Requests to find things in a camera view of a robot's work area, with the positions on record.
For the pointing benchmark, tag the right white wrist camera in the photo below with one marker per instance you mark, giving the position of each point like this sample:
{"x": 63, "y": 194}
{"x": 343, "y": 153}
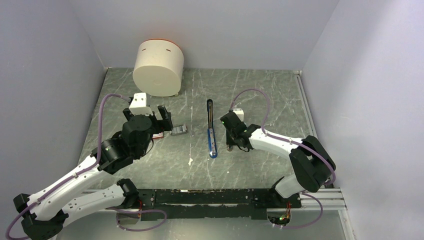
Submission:
{"x": 240, "y": 113}

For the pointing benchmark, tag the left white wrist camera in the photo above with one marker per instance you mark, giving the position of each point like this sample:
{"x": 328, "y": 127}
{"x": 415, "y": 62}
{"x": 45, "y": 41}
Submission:
{"x": 140, "y": 104}

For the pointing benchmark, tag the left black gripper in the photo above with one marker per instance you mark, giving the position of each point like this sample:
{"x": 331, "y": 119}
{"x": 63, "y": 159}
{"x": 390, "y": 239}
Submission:
{"x": 161, "y": 125}

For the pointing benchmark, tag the red white staple box sleeve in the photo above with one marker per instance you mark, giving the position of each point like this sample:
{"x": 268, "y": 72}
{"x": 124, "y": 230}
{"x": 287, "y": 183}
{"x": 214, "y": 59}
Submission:
{"x": 158, "y": 135}

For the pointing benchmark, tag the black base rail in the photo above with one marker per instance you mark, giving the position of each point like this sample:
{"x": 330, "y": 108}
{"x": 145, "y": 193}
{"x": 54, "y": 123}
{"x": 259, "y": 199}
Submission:
{"x": 253, "y": 203}

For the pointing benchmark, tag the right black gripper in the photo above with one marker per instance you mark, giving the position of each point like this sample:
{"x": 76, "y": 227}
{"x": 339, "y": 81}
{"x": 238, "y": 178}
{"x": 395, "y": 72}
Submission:
{"x": 228, "y": 140}

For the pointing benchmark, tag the staple box tray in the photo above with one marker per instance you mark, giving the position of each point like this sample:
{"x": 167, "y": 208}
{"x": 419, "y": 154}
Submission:
{"x": 179, "y": 130}

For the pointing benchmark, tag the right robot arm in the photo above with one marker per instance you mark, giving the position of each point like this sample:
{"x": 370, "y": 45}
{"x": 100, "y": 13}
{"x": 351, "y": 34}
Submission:
{"x": 312, "y": 166}

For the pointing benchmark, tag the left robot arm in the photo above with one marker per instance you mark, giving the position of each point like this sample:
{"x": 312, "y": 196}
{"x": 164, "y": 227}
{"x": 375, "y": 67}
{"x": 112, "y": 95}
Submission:
{"x": 45, "y": 213}

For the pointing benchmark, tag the white cylindrical container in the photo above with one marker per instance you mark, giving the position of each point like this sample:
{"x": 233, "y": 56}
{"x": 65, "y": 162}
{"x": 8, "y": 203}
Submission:
{"x": 158, "y": 67}

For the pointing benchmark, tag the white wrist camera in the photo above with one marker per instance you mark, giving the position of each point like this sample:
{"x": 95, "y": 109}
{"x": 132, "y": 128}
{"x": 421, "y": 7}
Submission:
{"x": 240, "y": 113}
{"x": 140, "y": 104}

